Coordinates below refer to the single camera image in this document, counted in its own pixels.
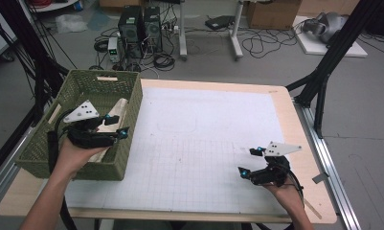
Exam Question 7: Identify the flat black device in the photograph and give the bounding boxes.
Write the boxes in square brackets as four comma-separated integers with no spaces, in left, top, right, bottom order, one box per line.
[204,14,237,32]

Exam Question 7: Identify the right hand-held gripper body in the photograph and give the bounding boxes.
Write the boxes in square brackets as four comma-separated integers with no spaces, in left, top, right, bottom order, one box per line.
[251,140,304,188]

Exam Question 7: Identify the brown cardboard box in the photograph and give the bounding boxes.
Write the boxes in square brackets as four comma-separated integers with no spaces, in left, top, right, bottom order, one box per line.
[245,0,304,31]

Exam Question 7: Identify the black frame stand with cables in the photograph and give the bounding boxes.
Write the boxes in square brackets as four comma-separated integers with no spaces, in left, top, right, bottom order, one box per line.
[0,0,70,127]

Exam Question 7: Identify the white desk leg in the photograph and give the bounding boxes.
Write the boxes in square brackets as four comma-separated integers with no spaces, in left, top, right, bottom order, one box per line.
[229,0,245,61]
[178,0,189,62]

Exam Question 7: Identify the narrow black computer tower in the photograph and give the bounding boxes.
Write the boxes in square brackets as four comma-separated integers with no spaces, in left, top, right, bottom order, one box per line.
[143,6,164,54]

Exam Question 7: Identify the aluminium rail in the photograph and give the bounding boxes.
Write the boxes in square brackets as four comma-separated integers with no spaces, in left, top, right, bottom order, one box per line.
[292,98,363,230]
[0,126,34,209]

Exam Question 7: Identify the green woven basket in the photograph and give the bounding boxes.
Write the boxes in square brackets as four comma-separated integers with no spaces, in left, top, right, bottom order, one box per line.
[15,69,144,182]

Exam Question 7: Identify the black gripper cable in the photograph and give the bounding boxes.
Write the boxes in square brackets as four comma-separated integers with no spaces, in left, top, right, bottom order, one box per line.
[46,107,79,230]
[284,168,307,209]

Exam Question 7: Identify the white floor board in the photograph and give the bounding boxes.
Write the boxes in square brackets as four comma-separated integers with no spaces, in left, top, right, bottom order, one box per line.
[291,15,369,58]

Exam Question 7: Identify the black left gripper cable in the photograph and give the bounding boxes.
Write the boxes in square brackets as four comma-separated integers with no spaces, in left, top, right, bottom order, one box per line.
[46,107,79,230]

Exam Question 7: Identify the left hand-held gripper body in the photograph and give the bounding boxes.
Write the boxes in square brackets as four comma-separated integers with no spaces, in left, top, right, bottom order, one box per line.
[62,99,121,150]

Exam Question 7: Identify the grey headset device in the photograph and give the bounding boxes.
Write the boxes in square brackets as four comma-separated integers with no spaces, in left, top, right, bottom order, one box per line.
[301,11,349,44]

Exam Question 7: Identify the person's left hand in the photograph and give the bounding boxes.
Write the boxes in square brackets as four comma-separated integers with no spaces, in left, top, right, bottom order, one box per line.
[51,136,113,184]

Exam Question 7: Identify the clear plastic bag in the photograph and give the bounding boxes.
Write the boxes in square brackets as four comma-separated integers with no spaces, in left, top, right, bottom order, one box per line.
[54,12,89,35]

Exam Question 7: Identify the cream egg-print cloth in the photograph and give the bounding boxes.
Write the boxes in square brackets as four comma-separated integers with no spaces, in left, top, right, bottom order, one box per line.
[87,97,130,164]

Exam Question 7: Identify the grey tape piece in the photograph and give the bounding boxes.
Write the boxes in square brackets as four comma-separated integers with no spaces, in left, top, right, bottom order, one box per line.
[311,172,330,185]

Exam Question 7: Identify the white grid mat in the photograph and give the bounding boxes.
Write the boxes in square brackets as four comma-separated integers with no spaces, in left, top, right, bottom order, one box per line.
[63,86,307,216]

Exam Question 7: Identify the loose black floor cables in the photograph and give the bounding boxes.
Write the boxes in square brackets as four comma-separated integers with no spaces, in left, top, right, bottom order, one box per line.
[239,27,298,59]

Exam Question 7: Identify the wide black computer tower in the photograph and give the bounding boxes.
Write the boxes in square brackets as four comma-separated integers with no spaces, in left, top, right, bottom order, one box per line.
[117,5,146,59]

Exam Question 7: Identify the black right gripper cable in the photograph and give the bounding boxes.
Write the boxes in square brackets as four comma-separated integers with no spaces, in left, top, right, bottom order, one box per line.
[284,168,307,209]

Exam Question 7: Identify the coiled black cable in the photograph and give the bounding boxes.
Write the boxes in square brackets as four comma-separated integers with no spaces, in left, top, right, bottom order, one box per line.
[152,52,176,72]

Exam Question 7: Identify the small white power supply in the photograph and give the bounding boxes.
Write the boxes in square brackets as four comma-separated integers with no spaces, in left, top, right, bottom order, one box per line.
[106,36,122,64]

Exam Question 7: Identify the thin wooden stick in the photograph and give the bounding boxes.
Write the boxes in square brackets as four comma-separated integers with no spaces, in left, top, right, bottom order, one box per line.
[304,196,324,220]

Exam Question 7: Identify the person's right hand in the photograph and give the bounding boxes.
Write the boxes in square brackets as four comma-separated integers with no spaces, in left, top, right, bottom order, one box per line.
[261,177,305,213]

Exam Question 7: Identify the blue floor sheet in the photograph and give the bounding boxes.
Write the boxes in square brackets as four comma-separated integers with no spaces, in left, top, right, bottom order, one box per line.
[86,9,112,33]

